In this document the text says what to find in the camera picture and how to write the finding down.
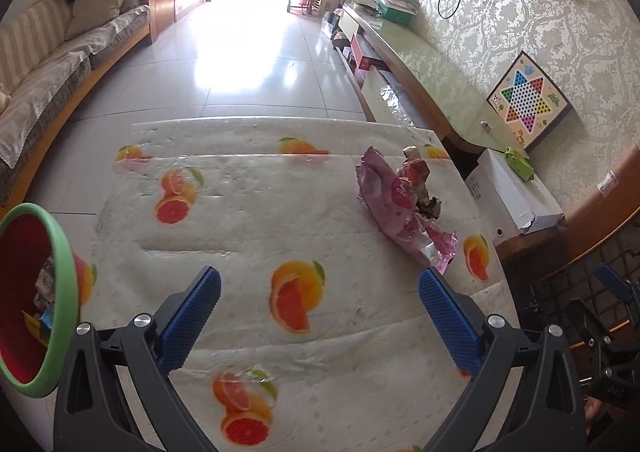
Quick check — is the red box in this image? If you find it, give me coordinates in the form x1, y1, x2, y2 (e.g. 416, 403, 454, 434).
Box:
350, 34, 386, 73

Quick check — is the wooden sofa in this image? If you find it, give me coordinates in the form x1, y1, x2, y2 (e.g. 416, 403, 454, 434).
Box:
0, 0, 153, 205

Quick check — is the colourful star checkers board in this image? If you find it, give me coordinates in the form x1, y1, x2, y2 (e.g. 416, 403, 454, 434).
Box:
486, 50, 575, 151

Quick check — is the brown wrapper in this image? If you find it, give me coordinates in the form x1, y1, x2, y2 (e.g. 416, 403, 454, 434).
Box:
397, 144, 443, 221

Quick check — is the yellow box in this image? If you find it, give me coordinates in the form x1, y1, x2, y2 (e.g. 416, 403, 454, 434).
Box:
21, 311, 46, 343

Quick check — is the long television cabinet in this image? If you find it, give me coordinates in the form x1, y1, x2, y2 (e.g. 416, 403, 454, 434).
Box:
332, 2, 511, 155

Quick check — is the pink snack wrapper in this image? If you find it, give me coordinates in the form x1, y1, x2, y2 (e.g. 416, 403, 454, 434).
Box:
356, 147, 460, 277

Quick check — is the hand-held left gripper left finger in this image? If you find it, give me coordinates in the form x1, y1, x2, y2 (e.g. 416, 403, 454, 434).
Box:
52, 266, 223, 452

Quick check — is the white milk carton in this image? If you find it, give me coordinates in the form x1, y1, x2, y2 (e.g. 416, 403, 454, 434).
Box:
34, 256, 57, 310

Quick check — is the blue white box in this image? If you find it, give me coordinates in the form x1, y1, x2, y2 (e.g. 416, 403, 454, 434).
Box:
40, 307, 63, 348

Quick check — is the white cardboard box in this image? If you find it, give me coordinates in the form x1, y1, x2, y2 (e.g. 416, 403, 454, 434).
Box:
465, 148, 566, 237

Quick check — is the beige pillow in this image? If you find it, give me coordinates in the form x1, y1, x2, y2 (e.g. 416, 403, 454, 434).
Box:
65, 0, 133, 40

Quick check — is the red bucket with green rim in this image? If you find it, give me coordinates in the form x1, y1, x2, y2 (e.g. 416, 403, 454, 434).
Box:
0, 203, 81, 399

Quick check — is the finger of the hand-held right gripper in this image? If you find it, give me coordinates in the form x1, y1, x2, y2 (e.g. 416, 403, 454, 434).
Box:
594, 263, 635, 305
566, 298, 621, 358

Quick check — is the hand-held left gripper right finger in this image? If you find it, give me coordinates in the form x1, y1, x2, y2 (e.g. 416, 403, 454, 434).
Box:
419, 267, 586, 452

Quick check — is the person's right hand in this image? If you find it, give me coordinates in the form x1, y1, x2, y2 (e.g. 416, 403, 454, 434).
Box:
584, 394, 610, 425

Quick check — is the striped beige sofa cover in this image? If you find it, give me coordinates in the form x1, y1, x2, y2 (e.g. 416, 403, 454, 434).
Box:
0, 0, 151, 170

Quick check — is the green packet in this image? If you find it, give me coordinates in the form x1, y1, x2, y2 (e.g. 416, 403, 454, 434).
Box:
501, 147, 535, 181

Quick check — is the fruit print tablecloth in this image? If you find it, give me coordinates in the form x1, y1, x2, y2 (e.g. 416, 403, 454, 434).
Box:
92, 117, 506, 452

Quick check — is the green box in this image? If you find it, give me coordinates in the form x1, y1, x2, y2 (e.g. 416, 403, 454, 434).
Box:
372, 2, 418, 26

